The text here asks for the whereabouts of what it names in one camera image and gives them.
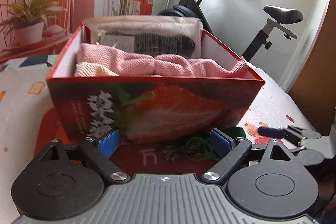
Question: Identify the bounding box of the white patterned tablecloth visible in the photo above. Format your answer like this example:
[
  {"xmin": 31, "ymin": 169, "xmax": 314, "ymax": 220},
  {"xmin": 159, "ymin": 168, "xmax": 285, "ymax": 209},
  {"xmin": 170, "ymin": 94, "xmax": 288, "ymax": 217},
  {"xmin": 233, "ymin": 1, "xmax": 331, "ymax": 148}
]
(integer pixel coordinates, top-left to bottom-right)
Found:
[{"xmin": 1, "ymin": 55, "xmax": 313, "ymax": 223}]

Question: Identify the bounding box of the pink knitted cloth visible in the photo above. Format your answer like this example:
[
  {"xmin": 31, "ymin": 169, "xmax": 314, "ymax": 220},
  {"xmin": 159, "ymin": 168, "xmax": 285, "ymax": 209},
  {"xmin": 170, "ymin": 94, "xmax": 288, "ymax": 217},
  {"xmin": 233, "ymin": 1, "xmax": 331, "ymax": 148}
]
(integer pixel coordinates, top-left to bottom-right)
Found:
[{"xmin": 76, "ymin": 43, "xmax": 248, "ymax": 78}]

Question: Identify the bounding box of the red strawberry cardboard box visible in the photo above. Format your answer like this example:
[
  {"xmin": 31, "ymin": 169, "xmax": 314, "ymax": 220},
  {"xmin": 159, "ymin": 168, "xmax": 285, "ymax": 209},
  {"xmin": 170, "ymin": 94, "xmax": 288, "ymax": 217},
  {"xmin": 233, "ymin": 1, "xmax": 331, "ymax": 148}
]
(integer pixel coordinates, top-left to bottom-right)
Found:
[{"xmin": 46, "ymin": 26, "xmax": 264, "ymax": 144}]

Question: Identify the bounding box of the clear plastic packaged item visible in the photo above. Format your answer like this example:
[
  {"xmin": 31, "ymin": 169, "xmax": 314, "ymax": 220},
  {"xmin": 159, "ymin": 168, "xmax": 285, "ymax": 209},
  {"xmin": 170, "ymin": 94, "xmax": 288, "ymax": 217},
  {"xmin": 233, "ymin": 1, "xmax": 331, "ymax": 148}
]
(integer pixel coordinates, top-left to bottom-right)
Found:
[{"xmin": 84, "ymin": 15, "xmax": 203, "ymax": 59}]

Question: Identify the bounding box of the cream knitted cloth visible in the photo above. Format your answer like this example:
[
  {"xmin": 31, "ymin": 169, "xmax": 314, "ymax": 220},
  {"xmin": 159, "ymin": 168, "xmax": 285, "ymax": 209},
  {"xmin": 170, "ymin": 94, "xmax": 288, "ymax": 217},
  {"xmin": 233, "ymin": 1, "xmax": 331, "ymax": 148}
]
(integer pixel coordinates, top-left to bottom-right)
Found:
[{"xmin": 74, "ymin": 62, "xmax": 118, "ymax": 77}]

